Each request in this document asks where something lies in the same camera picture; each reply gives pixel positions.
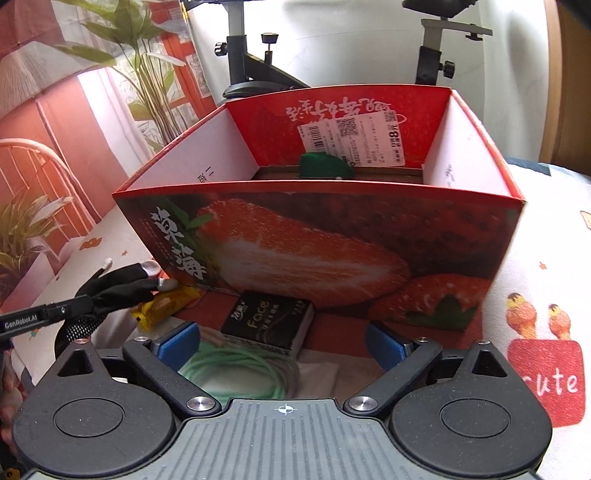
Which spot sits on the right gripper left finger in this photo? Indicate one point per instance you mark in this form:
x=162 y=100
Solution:
x=119 y=413

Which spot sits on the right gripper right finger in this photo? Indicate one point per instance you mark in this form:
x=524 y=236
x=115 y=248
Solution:
x=452 y=413

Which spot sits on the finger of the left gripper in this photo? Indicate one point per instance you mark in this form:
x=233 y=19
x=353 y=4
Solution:
x=26 y=320

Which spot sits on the black glove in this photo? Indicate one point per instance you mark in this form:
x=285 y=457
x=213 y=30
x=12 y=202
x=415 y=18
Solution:
x=105 y=293

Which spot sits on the yellow snack packet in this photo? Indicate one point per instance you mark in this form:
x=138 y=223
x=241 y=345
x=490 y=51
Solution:
x=164 y=305

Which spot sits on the green soft object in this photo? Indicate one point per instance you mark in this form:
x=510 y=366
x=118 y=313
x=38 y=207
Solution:
x=320 y=165

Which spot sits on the cartoon print table cloth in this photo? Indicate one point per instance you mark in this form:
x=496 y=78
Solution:
x=536 y=313

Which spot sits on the black tissue pack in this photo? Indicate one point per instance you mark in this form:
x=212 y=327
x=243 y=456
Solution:
x=272 y=322

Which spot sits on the red strawberry cardboard box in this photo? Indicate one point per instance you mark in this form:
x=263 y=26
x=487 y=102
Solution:
x=416 y=237

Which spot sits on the black exercise bike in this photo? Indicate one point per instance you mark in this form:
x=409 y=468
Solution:
x=322 y=43

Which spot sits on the printed wall backdrop cloth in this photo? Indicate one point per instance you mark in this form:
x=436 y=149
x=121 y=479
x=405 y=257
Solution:
x=90 y=92

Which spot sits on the wooden door frame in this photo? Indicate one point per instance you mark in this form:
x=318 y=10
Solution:
x=566 y=138

